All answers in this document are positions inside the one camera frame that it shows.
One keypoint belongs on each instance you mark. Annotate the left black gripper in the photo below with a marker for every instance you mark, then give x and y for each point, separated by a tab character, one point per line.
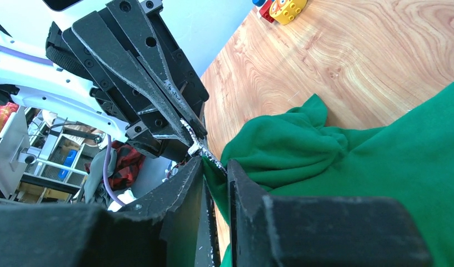
139	73

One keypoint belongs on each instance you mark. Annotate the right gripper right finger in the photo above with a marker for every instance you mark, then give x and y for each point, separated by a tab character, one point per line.
271	230

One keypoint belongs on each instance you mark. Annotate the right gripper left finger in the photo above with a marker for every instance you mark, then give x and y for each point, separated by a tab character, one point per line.
158	229

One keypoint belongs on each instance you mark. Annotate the green garment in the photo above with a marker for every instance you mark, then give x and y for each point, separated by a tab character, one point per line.
410	160

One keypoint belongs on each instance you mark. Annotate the silver brooch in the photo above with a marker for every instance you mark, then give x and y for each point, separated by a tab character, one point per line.
198	148

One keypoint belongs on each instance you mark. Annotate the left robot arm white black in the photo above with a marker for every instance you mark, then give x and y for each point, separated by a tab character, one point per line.
29	78

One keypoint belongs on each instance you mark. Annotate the blue red toy block figure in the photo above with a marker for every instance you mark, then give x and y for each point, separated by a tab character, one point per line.
262	8

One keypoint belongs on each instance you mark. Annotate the yellow round toy block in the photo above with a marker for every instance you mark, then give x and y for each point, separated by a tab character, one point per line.
285	11

